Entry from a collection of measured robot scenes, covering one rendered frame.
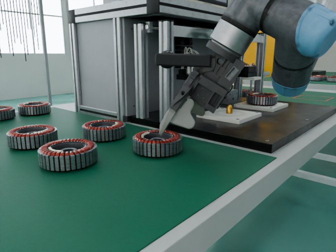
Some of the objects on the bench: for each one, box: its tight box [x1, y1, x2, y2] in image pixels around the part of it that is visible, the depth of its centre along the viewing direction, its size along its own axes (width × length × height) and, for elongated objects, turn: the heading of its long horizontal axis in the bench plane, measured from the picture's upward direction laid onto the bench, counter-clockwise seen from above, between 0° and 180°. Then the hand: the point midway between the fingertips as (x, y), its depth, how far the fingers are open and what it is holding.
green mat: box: [0, 107, 277, 252], centre depth 70 cm, size 94×61×1 cm, turn 49°
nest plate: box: [197, 108, 262, 125], centre depth 93 cm, size 15×15×1 cm
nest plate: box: [234, 101, 289, 112], centre depth 110 cm, size 15×15×1 cm
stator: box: [6, 125, 58, 150], centre depth 71 cm, size 11×11×4 cm
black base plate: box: [130, 97, 336, 154], centre depth 103 cm, size 47×64×2 cm
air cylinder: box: [222, 89, 238, 105], centre depth 119 cm, size 5×8×6 cm
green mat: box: [232, 86, 336, 107], centre depth 164 cm, size 94×61×1 cm, turn 49°
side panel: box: [69, 18, 130, 123], centre depth 100 cm, size 28×3×32 cm, turn 49°
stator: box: [133, 130, 183, 158], centre depth 66 cm, size 11×11×4 cm
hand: (167, 125), depth 64 cm, fingers open, 14 cm apart
